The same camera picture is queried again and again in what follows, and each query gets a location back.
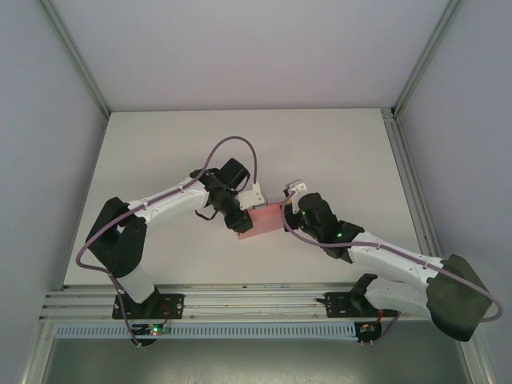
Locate pink cloth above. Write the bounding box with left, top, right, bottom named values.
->
left=235, top=202, right=287, bottom=243

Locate circuit board with green light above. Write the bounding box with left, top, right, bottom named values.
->
left=134, top=322, right=173, bottom=338

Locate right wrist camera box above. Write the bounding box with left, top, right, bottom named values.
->
left=282, top=178, right=309, bottom=214

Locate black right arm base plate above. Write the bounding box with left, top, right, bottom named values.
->
left=318, top=291, right=396, bottom=320

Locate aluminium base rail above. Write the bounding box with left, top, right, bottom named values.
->
left=39, top=282, right=437, bottom=322

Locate aluminium side rail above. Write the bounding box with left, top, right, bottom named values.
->
left=382, top=106, right=441, bottom=261

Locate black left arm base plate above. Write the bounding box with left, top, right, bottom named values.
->
left=111, top=293, right=186, bottom=321

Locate white slotted cable duct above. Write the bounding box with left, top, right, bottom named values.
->
left=55, top=322, right=358, bottom=340

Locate aluminium frame post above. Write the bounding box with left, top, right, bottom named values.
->
left=390, top=0, right=461, bottom=119
left=38, top=0, right=111, bottom=121

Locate aluminium frame leg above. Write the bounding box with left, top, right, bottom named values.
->
left=18, top=319, right=55, bottom=384
left=455, top=335, right=494, bottom=384

